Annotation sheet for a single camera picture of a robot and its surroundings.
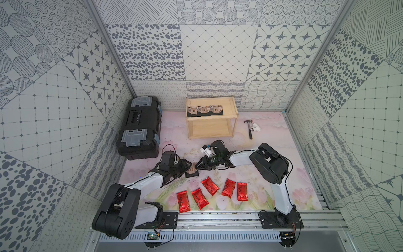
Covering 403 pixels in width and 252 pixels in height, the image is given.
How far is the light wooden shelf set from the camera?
36.1 inches

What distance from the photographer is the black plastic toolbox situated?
85 cm

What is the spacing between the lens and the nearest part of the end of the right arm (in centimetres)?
78
